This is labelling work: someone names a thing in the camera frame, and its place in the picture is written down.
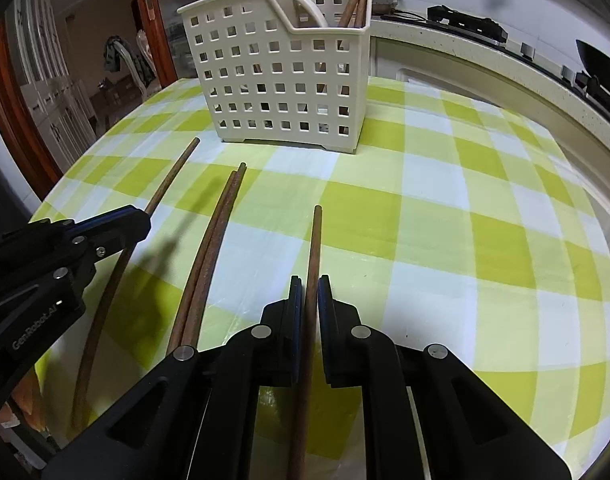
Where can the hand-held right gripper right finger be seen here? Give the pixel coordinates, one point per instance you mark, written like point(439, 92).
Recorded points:
point(326, 310)

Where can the white panelled cabinet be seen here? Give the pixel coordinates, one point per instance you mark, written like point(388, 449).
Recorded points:
point(50, 100)

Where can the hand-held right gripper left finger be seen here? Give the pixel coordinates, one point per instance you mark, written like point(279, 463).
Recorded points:
point(296, 310)

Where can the black gas stove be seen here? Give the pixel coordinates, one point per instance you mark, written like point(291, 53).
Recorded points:
point(465, 20)

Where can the brown chopstick pair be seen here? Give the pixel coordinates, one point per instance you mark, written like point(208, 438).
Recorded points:
point(211, 240)

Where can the wooden glass door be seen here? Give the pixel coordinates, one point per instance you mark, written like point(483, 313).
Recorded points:
point(147, 20)

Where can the white spoon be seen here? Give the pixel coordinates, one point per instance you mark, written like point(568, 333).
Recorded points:
point(310, 10)

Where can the reddish wooden door frame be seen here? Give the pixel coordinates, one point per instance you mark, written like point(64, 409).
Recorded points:
point(15, 110)

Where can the dark cloth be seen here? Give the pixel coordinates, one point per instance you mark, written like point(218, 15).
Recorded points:
point(112, 55)

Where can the green checked tablecloth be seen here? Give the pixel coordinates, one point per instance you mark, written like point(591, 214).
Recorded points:
point(435, 210)

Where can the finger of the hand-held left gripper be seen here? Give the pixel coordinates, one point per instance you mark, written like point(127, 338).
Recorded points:
point(30, 245)
point(30, 330)

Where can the person's left hand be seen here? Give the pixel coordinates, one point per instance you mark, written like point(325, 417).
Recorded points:
point(30, 400)

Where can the white ornate chair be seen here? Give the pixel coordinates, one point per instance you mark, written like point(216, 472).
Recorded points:
point(135, 67)

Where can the cream perforated plastic basket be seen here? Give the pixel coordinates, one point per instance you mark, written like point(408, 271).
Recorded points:
point(363, 85)

